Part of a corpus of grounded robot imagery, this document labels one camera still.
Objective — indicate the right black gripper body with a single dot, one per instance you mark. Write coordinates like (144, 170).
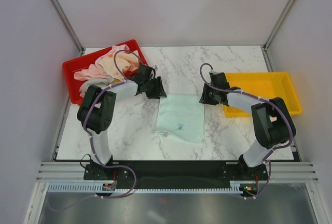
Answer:
(212, 99)

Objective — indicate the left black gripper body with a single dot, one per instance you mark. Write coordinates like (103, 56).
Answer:
(149, 88)

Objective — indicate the mint green towel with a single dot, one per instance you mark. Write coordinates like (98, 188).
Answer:
(181, 116)

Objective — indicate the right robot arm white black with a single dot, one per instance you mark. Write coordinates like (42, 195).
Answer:
(273, 126)

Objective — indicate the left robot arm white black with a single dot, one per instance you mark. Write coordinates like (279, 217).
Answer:
(96, 110)

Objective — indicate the cream orange-dotted towel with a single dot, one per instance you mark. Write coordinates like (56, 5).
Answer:
(124, 62)

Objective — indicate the grey towel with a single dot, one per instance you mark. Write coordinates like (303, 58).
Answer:
(100, 82)

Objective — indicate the yellow plastic bin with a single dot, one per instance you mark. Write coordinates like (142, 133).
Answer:
(268, 85)

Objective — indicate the pink striped towel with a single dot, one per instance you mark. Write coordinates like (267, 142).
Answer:
(92, 71)

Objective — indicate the red plastic bin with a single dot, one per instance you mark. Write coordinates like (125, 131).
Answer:
(76, 65)

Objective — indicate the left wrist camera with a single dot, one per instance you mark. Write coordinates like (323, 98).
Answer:
(154, 68)

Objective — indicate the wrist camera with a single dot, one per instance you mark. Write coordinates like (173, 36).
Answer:
(154, 68)
(213, 73)

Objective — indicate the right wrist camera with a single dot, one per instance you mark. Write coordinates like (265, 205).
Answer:
(213, 73)

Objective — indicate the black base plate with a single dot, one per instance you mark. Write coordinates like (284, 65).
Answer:
(167, 174)

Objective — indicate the left aluminium frame post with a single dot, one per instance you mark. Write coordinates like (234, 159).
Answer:
(66, 23)

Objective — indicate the aluminium frame post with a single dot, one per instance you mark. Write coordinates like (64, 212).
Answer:
(66, 23)
(285, 12)

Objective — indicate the white slotted cable duct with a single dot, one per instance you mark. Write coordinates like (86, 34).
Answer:
(102, 188)

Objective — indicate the right aluminium frame post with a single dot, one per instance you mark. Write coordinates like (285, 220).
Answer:
(285, 12)

